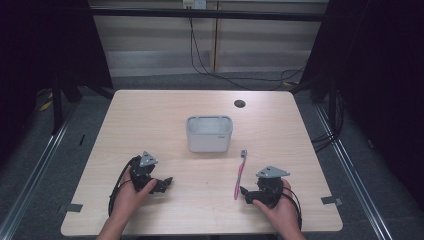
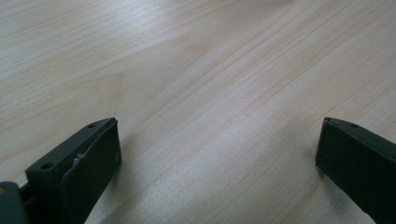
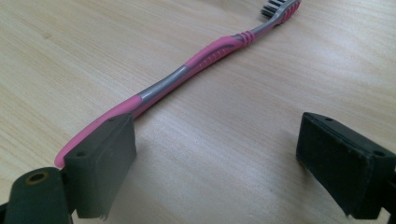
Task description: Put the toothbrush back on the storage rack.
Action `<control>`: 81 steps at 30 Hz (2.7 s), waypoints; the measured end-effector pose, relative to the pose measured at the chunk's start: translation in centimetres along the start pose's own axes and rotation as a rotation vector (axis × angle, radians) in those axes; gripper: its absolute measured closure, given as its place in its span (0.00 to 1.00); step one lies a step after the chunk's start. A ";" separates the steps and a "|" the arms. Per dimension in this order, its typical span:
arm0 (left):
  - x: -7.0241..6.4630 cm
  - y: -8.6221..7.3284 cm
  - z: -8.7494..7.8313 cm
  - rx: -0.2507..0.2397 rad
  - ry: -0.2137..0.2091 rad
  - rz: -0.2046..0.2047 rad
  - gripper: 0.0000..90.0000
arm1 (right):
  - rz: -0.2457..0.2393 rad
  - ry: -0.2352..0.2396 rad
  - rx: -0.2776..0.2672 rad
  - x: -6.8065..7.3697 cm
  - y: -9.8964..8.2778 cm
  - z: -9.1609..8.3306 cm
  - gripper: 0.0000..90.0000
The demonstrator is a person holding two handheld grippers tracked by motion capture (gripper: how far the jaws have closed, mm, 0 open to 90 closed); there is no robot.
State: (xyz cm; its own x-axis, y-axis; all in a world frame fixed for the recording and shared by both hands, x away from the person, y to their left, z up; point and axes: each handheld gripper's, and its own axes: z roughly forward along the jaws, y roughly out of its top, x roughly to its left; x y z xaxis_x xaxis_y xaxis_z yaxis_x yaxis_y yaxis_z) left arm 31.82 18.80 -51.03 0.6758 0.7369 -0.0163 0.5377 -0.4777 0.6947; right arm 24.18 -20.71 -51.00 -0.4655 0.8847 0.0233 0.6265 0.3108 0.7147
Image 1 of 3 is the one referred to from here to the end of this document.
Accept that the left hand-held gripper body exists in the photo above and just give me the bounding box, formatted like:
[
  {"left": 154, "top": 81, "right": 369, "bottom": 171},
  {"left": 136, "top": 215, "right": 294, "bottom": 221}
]
[{"left": 129, "top": 151, "right": 161, "bottom": 194}]

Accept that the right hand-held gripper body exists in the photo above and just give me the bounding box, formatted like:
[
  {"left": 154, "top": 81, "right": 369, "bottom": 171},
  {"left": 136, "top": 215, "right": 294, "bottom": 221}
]
[{"left": 248, "top": 165, "right": 291, "bottom": 210}]

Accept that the person's right hand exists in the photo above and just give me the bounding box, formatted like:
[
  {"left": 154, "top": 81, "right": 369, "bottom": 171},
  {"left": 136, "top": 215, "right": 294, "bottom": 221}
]
[{"left": 251, "top": 178, "right": 303, "bottom": 232}]

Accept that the person's left hand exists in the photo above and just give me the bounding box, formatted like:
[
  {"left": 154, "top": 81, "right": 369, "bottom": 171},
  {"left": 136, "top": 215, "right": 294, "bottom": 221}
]
[{"left": 111, "top": 169, "right": 158, "bottom": 221}]

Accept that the pink toothbrush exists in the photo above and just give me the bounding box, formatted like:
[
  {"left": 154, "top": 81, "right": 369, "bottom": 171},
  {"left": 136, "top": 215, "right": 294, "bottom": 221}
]
[{"left": 233, "top": 149, "right": 249, "bottom": 201}]

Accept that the white plastic container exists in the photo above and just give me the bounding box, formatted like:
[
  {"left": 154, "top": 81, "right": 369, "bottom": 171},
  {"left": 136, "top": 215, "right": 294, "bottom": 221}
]
[{"left": 185, "top": 114, "right": 234, "bottom": 154}]

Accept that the grey tape strip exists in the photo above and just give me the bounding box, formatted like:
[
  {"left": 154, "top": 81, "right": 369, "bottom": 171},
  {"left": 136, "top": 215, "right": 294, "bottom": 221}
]
[
  {"left": 57, "top": 202, "right": 84, "bottom": 214},
  {"left": 320, "top": 195, "right": 344, "bottom": 207}
]

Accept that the black metal stand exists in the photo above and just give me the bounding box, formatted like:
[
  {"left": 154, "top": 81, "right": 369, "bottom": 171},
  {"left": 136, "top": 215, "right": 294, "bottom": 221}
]
[{"left": 50, "top": 78, "right": 66, "bottom": 136}]

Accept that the yellow object on floor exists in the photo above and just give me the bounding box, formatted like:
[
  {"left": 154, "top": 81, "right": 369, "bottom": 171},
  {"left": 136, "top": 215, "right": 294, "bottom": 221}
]
[{"left": 38, "top": 99, "right": 54, "bottom": 113}]

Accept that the black curtain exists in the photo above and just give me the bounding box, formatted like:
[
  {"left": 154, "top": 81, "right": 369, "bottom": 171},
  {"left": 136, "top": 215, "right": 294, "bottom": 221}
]
[
  {"left": 0, "top": 0, "right": 114, "bottom": 168},
  {"left": 301, "top": 0, "right": 424, "bottom": 204}
]

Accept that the black horizontal bar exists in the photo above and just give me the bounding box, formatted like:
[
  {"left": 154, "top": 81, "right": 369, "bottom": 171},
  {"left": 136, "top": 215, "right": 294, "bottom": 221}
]
[{"left": 89, "top": 7, "right": 329, "bottom": 23}]

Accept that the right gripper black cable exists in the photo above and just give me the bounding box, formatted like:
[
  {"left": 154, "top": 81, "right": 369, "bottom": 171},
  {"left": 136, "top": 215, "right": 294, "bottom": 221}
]
[{"left": 282, "top": 185, "right": 303, "bottom": 232}]

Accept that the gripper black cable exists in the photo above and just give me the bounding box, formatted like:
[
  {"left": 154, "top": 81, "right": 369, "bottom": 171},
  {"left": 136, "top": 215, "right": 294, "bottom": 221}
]
[
  {"left": 107, "top": 155, "right": 142, "bottom": 218},
  {"left": 282, "top": 185, "right": 303, "bottom": 232}
]

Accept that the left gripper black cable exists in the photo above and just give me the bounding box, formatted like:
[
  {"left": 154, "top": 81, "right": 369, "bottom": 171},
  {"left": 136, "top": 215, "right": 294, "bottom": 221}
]
[{"left": 107, "top": 155, "right": 142, "bottom": 218}]

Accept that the black floor cable bundle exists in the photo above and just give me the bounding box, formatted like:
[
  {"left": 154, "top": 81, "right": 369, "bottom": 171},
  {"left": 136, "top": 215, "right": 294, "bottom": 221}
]
[{"left": 310, "top": 88, "right": 346, "bottom": 154}]

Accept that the metal floor rail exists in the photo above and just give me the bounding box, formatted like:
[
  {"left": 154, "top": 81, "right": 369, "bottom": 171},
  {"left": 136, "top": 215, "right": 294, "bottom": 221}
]
[
  {"left": 313, "top": 103, "right": 396, "bottom": 240},
  {"left": 0, "top": 109, "right": 76, "bottom": 240}
]

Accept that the black wall cable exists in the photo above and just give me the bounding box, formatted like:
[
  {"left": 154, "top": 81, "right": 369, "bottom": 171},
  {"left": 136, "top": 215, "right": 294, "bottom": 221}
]
[{"left": 188, "top": 9, "right": 309, "bottom": 92}]

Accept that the white wall socket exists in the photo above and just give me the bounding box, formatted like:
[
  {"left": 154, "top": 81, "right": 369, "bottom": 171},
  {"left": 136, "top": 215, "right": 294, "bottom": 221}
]
[{"left": 182, "top": 0, "right": 208, "bottom": 11}]

